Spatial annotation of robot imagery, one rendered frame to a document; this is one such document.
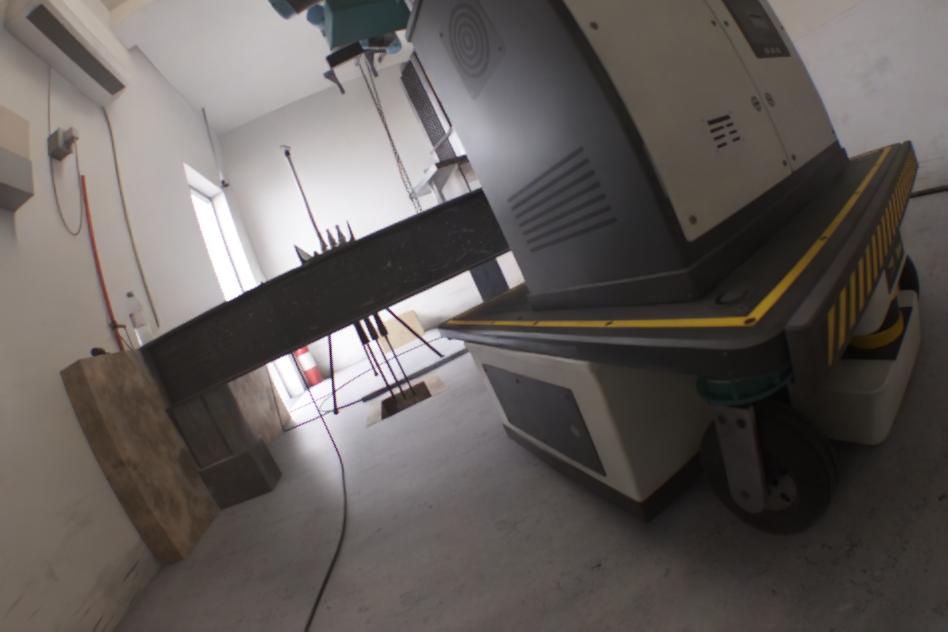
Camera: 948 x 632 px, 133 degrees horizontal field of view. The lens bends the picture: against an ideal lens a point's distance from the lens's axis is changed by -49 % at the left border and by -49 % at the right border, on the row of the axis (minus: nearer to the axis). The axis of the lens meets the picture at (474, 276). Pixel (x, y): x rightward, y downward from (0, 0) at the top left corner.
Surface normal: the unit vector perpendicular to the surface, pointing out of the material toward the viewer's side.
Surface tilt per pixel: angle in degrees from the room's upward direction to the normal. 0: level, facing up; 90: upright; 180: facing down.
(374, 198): 90
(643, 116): 90
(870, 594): 0
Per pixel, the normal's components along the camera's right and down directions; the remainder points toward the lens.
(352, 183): 0.22, -0.07
